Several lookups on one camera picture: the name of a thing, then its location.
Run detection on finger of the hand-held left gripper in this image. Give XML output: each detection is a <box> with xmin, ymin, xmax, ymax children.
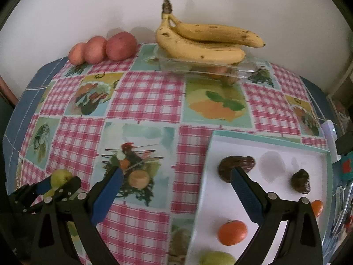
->
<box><xmin>28</xmin><ymin>179</ymin><xmax>52</xmax><ymax>200</ymax></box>
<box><xmin>55</xmin><ymin>176</ymin><xmax>82</xmax><ymax>200</ymax></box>

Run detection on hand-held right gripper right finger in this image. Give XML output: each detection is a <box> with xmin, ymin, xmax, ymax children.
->
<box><xmin>231</xmin><ymin>167</ymin><xmax>323</xmax><ymax>265</ymax></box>

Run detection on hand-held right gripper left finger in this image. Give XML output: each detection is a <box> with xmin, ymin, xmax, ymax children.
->
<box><xmin>28</xmin><ymin>167</ymin><xmax>124</xmax><ymax>265</ymax></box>

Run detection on yellow-green pear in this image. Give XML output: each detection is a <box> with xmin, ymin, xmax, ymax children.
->
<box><xmin>44</xmin><ymin>169</ymin><xmax>74</xmax><ymax>196</ymax></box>

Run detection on elongated dark brown fruit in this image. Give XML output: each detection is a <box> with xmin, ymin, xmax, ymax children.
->
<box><xmin>218</xmin><ymin>156</ymin><xmax>256</xmax><ymax>183</ymax></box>

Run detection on white tray with teal rim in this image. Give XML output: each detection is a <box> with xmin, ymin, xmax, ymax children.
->
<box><xmin>185</xmin><ymin>131</ymin><xmax>331</xmax><ymax>265</ymax></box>

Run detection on large orange tangerine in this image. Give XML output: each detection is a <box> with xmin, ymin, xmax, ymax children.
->
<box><xmin>218</xmin><ymin>220</ymin><xmax>248</xmax><ymax>246</ymax></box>

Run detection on round dark brown fruit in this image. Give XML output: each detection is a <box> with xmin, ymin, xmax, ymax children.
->
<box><xmin>291</xmin><ymin>169</ymin><xmax>312</xmax><ymax>194</ymax></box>

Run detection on small orange tangerine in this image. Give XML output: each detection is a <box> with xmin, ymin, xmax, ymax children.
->
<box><xmin>311</xmin><ymin>199</ymin><xmax>324</xmax><ymax>218</ymax></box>

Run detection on round tan fruit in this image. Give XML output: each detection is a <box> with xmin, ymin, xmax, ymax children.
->
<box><xmin>128</xmin><ymin>170</ymin><xmax>151</xmax><ymax>189</ymax></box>

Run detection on green apple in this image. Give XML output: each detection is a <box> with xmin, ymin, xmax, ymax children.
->
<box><xmin>199</xmin><ymin>251</ymin><xmax>237</xmax><ymax>265</ymax></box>

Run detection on white device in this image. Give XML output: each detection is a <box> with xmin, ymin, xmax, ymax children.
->
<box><xmin>321</xmin><ymin>120</ymin><xmax>342</xmax><ymax>163</ymax></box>

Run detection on teal cloth with red patch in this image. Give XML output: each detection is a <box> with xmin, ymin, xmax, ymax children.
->
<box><xmin>340</xmin><ymin>155</ymin><xmax>353</xmax><ymax>181</ymax></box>

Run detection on black box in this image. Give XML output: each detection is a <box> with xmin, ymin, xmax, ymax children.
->
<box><xmin>335</xmin><ymin>135</ymin><xmax>353</xmax><ymax>155</ymax></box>

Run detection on red potato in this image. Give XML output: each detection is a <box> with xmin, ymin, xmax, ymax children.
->
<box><xmin>68</xmin><ymin>43</ymin><xmax>89</xmax><ymax>66</ymax></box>
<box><xmin>106</xmin><ymin>32</ymin><xmax>138</xmax><ymax>62</ymax></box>
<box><xmin>84</xmin><ymin>36</ymin><xmax>107</xmax><ymax>64</ymax></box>

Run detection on clear plastic container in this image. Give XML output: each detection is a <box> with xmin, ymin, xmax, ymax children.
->
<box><xmin>158</xmin><ymin>48</ymin><xmax>261</xmax><ymax>87</ymax></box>

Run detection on bunch of yellow bananas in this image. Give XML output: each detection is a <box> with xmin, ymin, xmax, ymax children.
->
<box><xmin>156</xmin><ymin>0</ymin><xmax>246</xmax><ymax>65</ymax></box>

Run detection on spotted yellow banana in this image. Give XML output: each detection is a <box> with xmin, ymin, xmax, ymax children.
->
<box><xmin>168</xmin><ymin>12</ymin><xmax>266</xmax><ymax>48</ymax></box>

